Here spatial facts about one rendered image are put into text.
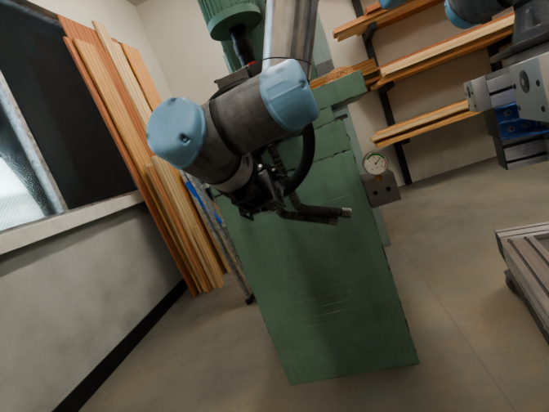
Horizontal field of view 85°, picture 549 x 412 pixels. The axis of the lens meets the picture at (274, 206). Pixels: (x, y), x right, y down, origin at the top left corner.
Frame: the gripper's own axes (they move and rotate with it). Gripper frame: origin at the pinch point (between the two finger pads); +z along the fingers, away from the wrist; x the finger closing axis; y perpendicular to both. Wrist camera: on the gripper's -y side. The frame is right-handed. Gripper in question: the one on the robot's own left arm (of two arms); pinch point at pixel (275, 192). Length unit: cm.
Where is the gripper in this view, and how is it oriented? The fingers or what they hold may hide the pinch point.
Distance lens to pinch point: 66.0
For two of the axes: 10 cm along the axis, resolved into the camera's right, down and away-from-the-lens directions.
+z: 3.6, 2.3, 9.0
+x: 8.9, -3.7, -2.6
